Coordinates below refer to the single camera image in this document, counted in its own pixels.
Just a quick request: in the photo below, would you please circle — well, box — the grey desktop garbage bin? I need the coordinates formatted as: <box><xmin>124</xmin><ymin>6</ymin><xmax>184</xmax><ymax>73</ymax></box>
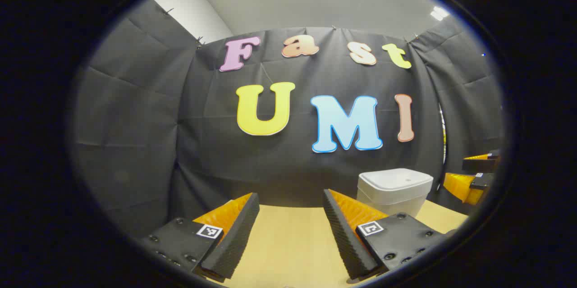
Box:
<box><xmin>356</xmin><ymin>169</ymin><xmax>434</xmax><ymax>219</ymax></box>

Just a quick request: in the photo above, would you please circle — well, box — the wooden desktop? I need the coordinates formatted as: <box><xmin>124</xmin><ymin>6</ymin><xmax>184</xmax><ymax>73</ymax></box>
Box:
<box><xmin>216</xmin><ymin>200</ymin><xmax>469</xmax><ymax>288</ymax></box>

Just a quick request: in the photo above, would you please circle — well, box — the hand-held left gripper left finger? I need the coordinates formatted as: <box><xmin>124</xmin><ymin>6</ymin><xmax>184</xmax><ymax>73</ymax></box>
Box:
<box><xmin>139</xmin><ymin>192</ymin><xmax>261</xmax><ymax>282</ymax></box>

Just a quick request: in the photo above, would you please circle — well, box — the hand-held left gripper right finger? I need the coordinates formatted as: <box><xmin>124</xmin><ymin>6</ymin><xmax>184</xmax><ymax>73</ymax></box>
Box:
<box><xmin>323</xmin><ymin>189</ymin><xmax>448</xmax><ymax>280</ymax></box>

